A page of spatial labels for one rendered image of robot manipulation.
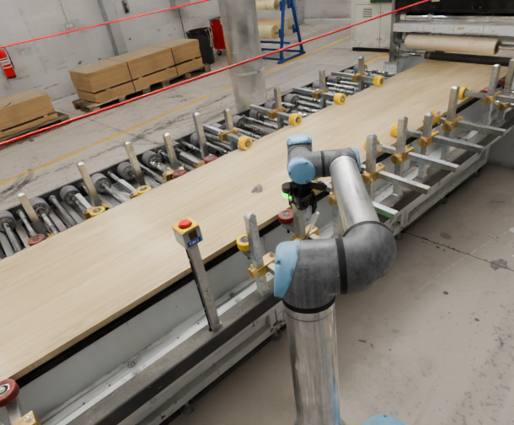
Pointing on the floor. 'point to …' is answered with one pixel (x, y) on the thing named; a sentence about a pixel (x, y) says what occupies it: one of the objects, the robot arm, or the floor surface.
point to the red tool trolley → (217, 34)
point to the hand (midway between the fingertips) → (308, 217)
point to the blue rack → (283, 34)
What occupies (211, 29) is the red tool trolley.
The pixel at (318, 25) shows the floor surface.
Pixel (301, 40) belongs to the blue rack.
